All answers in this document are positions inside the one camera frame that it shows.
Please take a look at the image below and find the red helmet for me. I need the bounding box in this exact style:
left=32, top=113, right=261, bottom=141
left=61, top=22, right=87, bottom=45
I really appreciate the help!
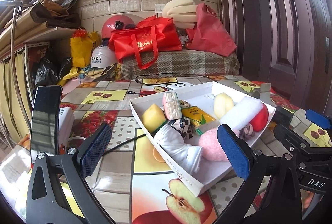
left=101, top=15, right=136, bottom=39

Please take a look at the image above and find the white helmet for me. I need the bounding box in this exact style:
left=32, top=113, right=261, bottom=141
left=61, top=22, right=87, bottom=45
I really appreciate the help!
left=90, top=46, right=118, bottom=69

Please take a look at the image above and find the metal shelf rack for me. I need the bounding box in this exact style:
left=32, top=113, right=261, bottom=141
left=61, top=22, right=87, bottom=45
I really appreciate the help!
left=0, top=0, right=78, bottom=100

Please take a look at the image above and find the white box with digits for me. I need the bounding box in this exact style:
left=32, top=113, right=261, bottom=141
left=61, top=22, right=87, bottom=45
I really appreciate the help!
left=59, top=107, right=74, bottom=146

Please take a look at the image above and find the yellow paper bag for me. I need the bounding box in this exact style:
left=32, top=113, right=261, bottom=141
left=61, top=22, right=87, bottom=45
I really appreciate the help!
left=70, top=28, right=100, bottom=68

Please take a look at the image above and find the right hand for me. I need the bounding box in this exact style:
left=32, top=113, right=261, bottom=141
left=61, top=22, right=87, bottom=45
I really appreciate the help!
left=302, top=191, right=315, bottom=210

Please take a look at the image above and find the black white patterned cloth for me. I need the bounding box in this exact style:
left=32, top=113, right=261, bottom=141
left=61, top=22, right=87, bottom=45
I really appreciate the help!
left=168, top=116, right=193, bottom=139

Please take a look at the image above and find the white foam strip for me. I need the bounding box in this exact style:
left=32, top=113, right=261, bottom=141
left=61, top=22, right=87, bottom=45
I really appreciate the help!
left=220, top=97, right=263, bottom=131

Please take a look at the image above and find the white cardboard tray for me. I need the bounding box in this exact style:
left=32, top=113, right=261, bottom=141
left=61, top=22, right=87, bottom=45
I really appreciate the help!
left=130, top=81, right=276, bottom=196

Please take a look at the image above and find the red plush apple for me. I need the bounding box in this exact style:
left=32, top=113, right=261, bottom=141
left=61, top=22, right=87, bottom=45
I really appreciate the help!
left=250, top=104, right=269, bottom=132

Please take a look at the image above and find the plaid covered bench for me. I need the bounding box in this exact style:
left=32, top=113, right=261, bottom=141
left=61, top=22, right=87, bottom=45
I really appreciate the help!
left=119, top=50, right=240, bottom=80

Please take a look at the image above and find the yellow green sponge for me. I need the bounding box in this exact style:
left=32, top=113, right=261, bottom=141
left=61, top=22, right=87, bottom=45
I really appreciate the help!
left=141, top=103, right=167, bottom=135

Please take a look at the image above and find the red tote bag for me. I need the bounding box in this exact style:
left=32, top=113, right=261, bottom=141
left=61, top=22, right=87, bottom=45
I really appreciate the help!
left=109, top=16, right=182, bottom=70

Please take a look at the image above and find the yellow curtain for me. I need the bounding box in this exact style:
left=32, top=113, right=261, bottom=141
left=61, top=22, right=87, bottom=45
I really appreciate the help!
left=1, top=52, right=31, bottom=143

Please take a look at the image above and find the brown bag on shelf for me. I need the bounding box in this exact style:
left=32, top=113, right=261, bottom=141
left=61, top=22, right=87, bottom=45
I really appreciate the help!
left=28, top=0, right=81, bottom=29

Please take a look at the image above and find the brown knotted scrunchie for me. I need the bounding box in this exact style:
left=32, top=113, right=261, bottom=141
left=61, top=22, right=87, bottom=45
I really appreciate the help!
left=179, top=100, right=191, bottom=109

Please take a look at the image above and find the yellow tissue pack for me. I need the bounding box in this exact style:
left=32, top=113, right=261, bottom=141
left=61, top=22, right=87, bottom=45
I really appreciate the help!
left=181, top=106, right=216, bottom=136

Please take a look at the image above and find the pink tissue pack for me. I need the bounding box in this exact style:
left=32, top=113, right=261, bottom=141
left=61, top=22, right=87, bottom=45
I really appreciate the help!
left=162, top=92, right=182, bottom=120

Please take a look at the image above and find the dark red fabric bag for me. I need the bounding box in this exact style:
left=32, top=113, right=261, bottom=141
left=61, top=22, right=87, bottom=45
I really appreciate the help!
left=186, top=3, right=237, bottom=57

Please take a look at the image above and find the white round-logo device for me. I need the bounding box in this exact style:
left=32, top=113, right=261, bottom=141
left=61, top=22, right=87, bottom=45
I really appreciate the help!
left=167, top=81, right=192, bottom=90

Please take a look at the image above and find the black plastic bag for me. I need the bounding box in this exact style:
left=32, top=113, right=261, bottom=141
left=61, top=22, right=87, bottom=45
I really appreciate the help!
left=32, top=57, right=73, bottom=88

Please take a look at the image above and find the pink plush toy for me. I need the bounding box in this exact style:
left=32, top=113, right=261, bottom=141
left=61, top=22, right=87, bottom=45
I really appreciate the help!
left=199, top=127, right=228, bottom=162

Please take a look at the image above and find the black smartphone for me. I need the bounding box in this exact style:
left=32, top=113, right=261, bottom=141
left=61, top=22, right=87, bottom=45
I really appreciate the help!
left=30, top=85, right=62, bottom=163

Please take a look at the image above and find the dark wooden door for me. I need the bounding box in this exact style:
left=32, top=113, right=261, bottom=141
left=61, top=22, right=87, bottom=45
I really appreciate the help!
left=218, top=0, right=331, bottom=115

